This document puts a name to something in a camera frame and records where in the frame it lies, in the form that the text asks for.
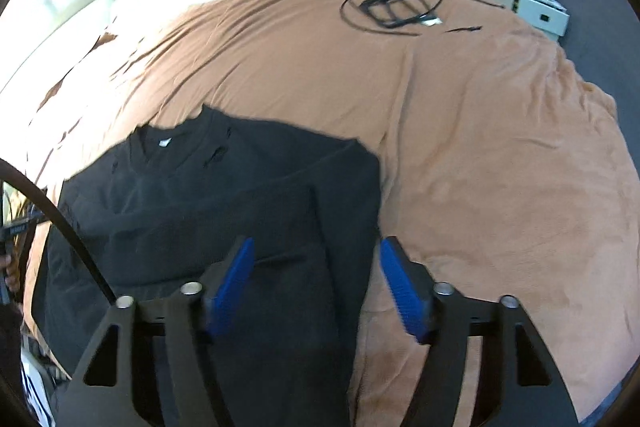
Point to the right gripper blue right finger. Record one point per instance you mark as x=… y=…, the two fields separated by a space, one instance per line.
x=411 y=287

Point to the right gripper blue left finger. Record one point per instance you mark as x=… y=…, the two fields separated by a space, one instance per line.
x=224 y=284

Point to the black t-shirt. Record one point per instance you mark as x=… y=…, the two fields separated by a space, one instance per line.
x=122 y=312

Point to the person's left hand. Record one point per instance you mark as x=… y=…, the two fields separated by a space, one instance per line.
x=11 y=271

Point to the brown bed blanket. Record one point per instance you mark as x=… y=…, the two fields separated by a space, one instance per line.
x=503 y=170

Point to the white bedside drawer cabinet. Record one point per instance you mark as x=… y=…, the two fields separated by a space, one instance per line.
x=548 y=16

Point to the black rectangular frame device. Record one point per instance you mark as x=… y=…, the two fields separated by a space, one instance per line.
x=396 y=14

